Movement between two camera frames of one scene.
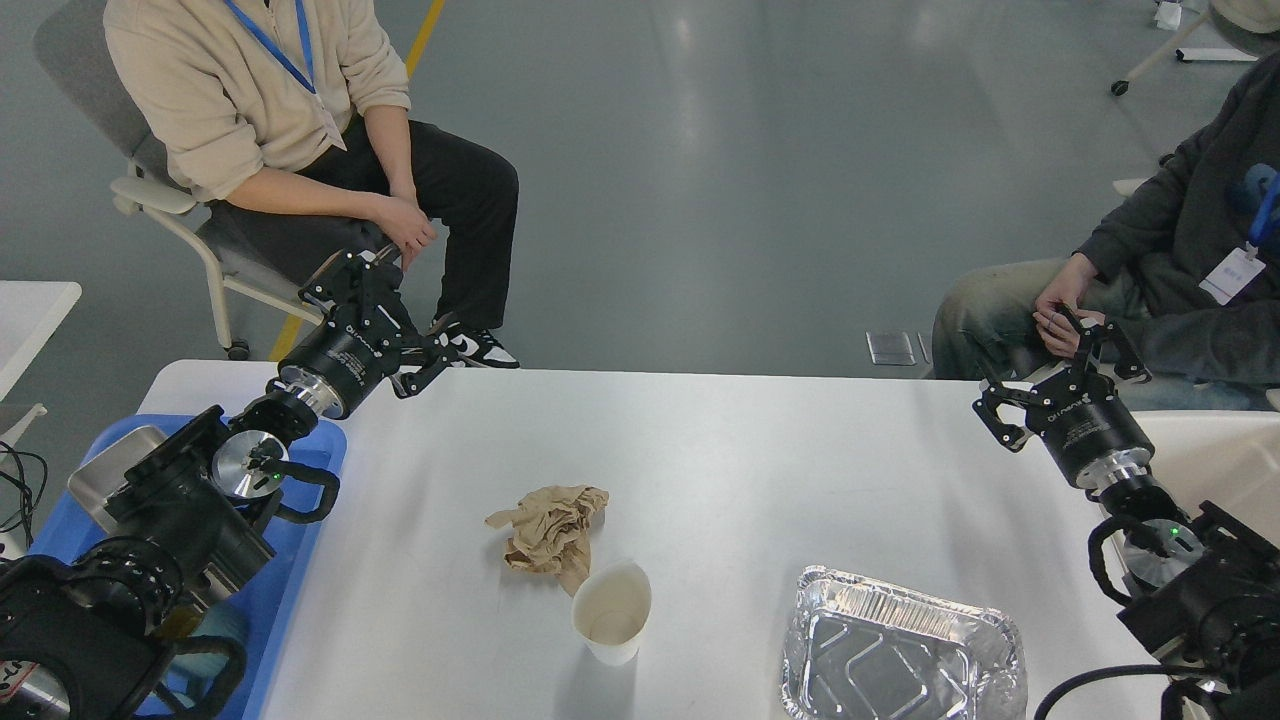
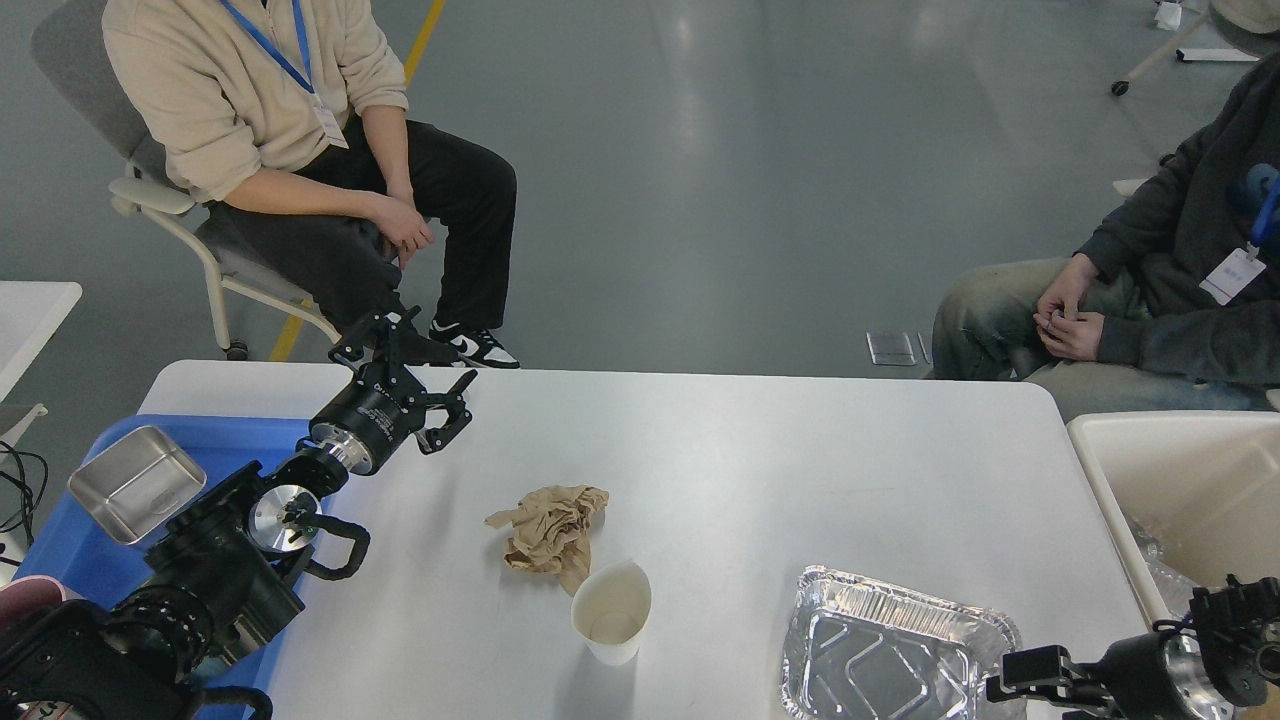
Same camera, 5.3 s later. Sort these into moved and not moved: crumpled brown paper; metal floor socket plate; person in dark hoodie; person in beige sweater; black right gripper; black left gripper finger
Moved: black left gripper finger; black right gripper
Not moved: person in dark hoodie; metal floor socket plate; person in beige sweater; crumpled brown paper
